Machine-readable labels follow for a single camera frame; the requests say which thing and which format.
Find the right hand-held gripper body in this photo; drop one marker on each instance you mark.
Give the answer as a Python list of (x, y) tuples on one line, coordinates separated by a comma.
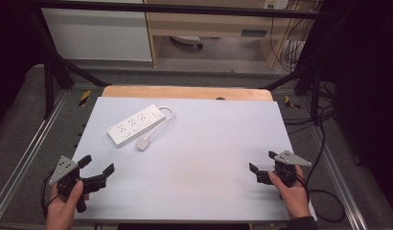
[(288, 163)]

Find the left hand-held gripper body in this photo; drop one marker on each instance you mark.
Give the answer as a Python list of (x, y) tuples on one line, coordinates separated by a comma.
[(64, 169)]

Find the white plug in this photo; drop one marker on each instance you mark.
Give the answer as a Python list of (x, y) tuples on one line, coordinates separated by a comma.
[(142, 144)]

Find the white power strip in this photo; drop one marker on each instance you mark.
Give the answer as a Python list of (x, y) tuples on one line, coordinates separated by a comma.
[(134, 126)]

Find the person's right hand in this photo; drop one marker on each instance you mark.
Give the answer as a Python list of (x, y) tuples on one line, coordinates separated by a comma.
[(292, 198)]

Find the person's left hand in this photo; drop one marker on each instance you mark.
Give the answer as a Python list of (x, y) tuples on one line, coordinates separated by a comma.
[(61, 211)]

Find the wooden table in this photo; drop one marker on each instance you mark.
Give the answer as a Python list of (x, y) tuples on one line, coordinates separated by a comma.
[(185, 93)]

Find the white cabinet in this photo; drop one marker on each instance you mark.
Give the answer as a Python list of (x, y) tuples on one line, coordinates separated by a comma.
[(95, 33)]

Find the wooden desk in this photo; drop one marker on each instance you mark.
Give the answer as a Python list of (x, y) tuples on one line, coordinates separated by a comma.
[(213, 24)]

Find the chair base with caster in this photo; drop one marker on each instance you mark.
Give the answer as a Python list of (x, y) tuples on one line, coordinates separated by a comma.
[(186, 39)]

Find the aluminium rail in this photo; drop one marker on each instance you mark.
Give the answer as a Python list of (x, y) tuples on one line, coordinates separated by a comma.
[(338, 179), (41, 132)]

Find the wall socket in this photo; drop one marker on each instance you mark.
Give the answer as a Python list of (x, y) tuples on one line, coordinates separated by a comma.
[(276, 4)]

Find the black metal frame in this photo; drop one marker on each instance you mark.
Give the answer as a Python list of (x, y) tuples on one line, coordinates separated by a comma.
[(185, 11)]

